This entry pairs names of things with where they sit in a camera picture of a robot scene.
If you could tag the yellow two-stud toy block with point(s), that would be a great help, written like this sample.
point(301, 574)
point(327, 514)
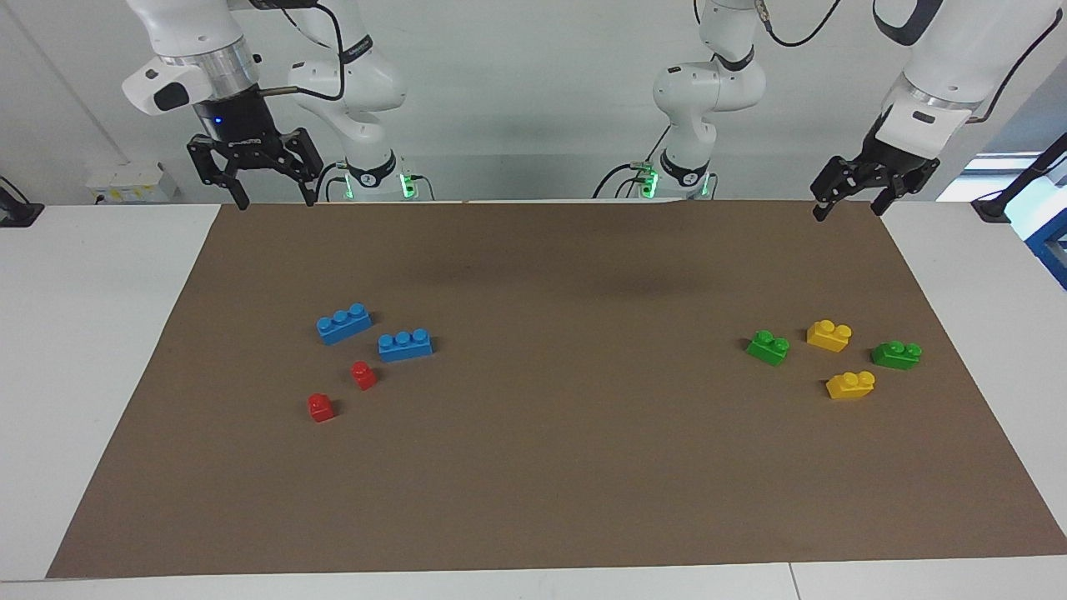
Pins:
point(828, 337)
point(849, 387)

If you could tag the blue three-stud toy block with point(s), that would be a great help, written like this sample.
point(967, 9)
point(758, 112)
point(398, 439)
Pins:
point(343, 327)
point(406, 347)

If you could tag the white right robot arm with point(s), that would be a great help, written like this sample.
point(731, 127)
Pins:
point(192, 42)

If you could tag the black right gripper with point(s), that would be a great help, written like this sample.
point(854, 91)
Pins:
point(242, 125)

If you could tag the green two-stud toy block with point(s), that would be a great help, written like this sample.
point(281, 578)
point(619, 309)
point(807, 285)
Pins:
point(894, 356)
point(767, 348)

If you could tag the brown table mat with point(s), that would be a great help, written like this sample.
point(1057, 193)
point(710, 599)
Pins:
point(550, 467)

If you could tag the white wall socket box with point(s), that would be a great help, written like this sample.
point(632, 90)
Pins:
point(125, 183)

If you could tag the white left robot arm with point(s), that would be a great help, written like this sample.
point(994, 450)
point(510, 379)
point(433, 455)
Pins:
point(959, 67)

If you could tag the blue metal frame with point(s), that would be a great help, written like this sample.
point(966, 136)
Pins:
point(1049, 250)

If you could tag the black table clamp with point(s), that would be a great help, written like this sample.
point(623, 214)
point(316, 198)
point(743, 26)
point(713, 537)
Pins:
point(18, 212)

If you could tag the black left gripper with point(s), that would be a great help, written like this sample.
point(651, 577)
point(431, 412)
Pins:
point(904, 158)

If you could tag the red one-stud toy block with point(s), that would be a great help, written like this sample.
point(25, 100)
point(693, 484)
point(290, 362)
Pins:
point(363, 377)
point(321, 409)

